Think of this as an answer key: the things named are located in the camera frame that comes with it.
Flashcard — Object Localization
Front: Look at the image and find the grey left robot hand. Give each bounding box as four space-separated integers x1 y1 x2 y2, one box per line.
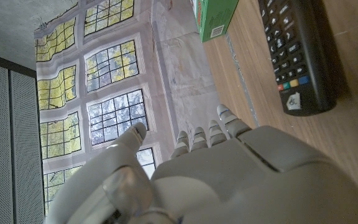
44 104 358 224

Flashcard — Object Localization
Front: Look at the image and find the black TV remote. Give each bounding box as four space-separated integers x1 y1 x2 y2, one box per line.
257 0 338 117

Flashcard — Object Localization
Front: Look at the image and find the printed window backdrop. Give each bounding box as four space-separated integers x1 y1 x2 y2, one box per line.
34 0 229 215

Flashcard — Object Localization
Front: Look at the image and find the green printed cardboard box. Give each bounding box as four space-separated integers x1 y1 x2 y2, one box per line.
191 0 239 44

